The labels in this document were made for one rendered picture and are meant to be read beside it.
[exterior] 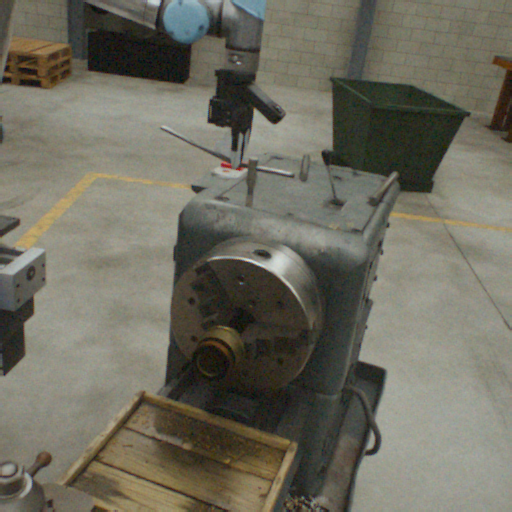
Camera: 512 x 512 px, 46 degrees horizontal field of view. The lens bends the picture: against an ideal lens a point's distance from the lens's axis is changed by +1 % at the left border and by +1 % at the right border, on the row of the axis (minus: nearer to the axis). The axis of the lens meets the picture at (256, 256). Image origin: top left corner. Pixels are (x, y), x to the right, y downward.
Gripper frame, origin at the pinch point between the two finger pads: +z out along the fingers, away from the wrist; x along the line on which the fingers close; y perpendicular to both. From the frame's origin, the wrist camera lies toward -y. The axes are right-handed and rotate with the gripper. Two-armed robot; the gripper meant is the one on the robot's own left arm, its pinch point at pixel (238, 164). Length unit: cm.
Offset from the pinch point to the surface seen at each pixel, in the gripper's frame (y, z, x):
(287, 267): -19.4, 12.9, 18.6
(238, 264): -10.6, 12.7, 23.4
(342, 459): -38, 81, -10
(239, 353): -16.3, 25.9, 33.3
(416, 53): 49, 52, -995
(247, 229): -6.3, 12.1, 6.8
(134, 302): 99, 135, -135
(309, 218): -18.0, 9.3, -1.6
